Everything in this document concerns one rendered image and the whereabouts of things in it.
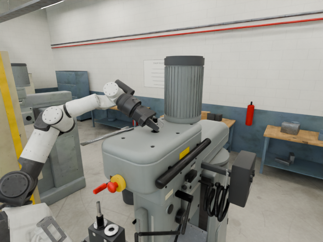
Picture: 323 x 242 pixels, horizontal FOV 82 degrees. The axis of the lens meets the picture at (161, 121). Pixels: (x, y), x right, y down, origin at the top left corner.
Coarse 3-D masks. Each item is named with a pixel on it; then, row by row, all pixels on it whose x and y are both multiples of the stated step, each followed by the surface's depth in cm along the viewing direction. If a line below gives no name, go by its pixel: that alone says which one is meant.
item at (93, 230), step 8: (96, 224) 125; (104, 224) 125; (112, 224) 125; (88, 232) 125; (96, 232) 120; (104, 232) 120; (112, 232) 119; (120, 232) 120; (96, 240) 122; (104, 240) 117; (112, 240) 115; (120, 240) 121
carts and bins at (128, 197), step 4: (124, 192) 297; (128, 192) 293; (124, 196) 301; (128, 196) 296; (132, 196) 295; (124, 200) 305; (128, 200) 299; (132, 200) 298; (128, 204) 302; (132, 204) 301
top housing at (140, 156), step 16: (144, 128) 85; (160, 128) 85; (176, 128) 85; (192, 128) 85; (112, 144) 68; (128, 144) 67; (144, 144) 67; (160, 144) 67; (176, 144) 72; (192, 144) 85; (112, 160) 67; (128, 160) 62; (144, 160) 60; (160, 160) 63; (176, 160) 74; (112, 176) 69; (128, 176) 64; (144, 176) 61; (144, 192) 63
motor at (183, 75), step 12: (168, 60) 87; (180, 60) 83; (192, 60) 83; (204, 60) 89; (168, 72) 88; (180, 72) 85; (192, 72) 85; (168, 84) 90; (180, 84) 86; (192, 84) 87; (168, 96) 92; (180, 96) 88; (192, 96) 89; (168, 108) 93; (180, 108) 90; (192, 108) 90; (168, 120) 95; (180, 120) 91; (192, 120) 92
